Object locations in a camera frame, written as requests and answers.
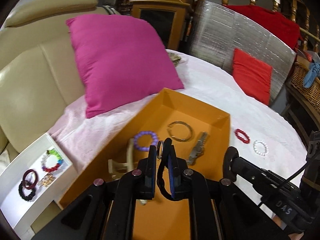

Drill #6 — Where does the white pearl bracelet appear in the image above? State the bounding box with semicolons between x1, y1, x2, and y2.
253;139;269;157

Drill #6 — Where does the beige hair claw clip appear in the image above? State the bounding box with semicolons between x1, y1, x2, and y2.
107;138;148;205

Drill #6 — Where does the black hair tie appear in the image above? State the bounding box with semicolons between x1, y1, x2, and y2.
156;138;187;202

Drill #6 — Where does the silver bangle ring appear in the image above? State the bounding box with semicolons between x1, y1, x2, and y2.
166;120;194;143

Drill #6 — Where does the red bead bracelet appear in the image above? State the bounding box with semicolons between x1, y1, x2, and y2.
234;128;251;145

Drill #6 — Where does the white jewelry box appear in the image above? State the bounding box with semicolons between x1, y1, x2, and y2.
1;133;77;239

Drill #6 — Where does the white bed blanket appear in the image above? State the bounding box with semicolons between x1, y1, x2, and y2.
49;55;306;207

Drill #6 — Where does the orange cardboard tray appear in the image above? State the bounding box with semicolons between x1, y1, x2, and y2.
57;87;231;240

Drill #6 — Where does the small red pillow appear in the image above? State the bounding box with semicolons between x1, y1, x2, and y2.
232;48;273;106

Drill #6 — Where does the gold bead cluster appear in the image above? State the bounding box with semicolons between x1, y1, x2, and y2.
38;173;55;187

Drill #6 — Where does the wicker basket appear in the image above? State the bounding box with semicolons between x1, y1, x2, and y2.
290;61;320;113

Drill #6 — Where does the beige crumpled cloth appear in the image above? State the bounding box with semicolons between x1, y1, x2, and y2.
167;52;188;67

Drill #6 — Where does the magenta pillow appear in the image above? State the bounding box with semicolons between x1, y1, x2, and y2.
66;14;184;119

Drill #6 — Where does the blue cloth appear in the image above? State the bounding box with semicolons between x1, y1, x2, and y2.
303;62;320;88

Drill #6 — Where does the black fuzzy scrunchie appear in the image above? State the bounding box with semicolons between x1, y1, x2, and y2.
18;181;36;202

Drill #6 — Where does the silver foil insulation sheet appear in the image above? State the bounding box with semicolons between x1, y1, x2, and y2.
187;1;296;102

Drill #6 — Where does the beige leather headboard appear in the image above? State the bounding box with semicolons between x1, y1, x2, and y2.
1;0;115;152

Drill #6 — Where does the large red cushion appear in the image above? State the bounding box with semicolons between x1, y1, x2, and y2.
226;5;302;49

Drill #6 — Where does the wooden stair railing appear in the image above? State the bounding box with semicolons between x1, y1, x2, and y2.
221;0;319;53

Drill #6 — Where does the wooden cabinet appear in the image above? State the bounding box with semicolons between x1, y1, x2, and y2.
131;0;192;50

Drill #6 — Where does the black cable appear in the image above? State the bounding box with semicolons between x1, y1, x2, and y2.
257;154;316;208

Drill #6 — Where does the multicolour bead bracelet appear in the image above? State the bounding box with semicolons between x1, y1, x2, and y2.
41;148;63;173

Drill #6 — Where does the maroon hair tie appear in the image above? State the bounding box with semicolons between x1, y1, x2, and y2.
22;168;39;190

